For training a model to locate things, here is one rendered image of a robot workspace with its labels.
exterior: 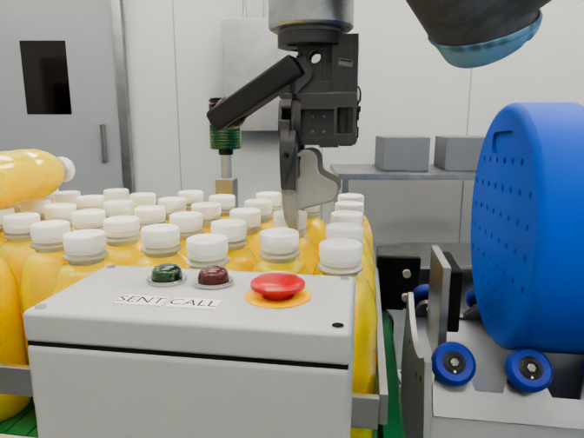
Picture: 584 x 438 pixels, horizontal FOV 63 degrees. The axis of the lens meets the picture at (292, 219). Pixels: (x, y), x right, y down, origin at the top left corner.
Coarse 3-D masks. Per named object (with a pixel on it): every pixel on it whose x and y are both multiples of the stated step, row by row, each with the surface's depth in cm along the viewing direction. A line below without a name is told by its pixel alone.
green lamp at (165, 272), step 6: (162, 264) 34; (168, 264) 34; (174, 264) 34; (156, 270) 33; (162, 270) 33; (168, 270) 33; (174, 270) 34; (180, 270) 34; (156, 276) 33; (162, 276) 33; (168, 276) 33; (174, 276) 33; (180, 276) 34
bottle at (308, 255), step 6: (306, 228) 56; (300, 234) 53; (300, 240) 53; (306, 240) 54; (300, 246) 53; (306, 246) 53; (312, 246) 54; (300, 252) 53; (306, 252) 53; (312, 252) 54; (300, 258) 52; (306, 258) 53; (312, 258) 53; (318, 258) 55; (306, 264) 53; (312, 264) 53; (312, 270) 53
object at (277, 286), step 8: (280, 272) 33; (256, 280) 31; (264, 280) 31; (272, 280) 31; (280, 280) 31; (288, 280) 31; (296, 280) 31; (256, 288) 30; (264, 288) 30; (272, 288) 30; (280, 288) 30; (288, 288) 30; (296, 288) 30; (264, 296) 31; (272, 296) 30; (280, 296) 30; (288, 296) 31
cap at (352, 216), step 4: (332, 212) 58; (336, 212) 58; (340, 212) 58; (344, 212) 58; (348, 212) 58; (352, 212) 58; (356, 212) 58; (360, 212) 57; (332, 216) 57; (336, 216) 56; (340, 216) 56; (344, 216) 55; (348, 216) 55; (352, 216) 55; (356, 216) 55; (360, 216) 56; (332, 220) 57; (336, 220) 56; (340, 220) 56; (344, 220) 55; (348, 220) 55; (352, 220) 55; (356, 220) 56; (360, 220) 56; (360, 224) 56
